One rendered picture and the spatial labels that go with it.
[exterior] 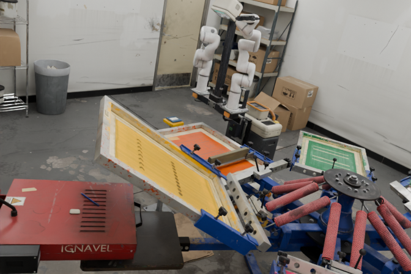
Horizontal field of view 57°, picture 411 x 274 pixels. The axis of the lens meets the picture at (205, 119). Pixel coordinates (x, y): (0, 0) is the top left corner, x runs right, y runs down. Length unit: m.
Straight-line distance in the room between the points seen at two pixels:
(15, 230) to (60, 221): 0.17
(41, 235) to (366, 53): 5.33
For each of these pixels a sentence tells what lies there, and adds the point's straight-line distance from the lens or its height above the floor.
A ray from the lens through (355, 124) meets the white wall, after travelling 6.33.
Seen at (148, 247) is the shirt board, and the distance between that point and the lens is 1.90.
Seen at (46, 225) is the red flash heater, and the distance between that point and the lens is 1.76.
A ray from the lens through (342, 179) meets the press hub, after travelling 2.16.
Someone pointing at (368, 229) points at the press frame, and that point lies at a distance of 2.41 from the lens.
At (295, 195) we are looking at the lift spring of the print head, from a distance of 2.10.
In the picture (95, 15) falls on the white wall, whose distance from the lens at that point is 5.90.
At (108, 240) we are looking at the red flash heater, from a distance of 1.69.
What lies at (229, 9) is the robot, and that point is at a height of 1.94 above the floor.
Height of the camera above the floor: 2.21
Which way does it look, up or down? 22 degrees down
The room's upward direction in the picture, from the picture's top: 11 degrees clockwise
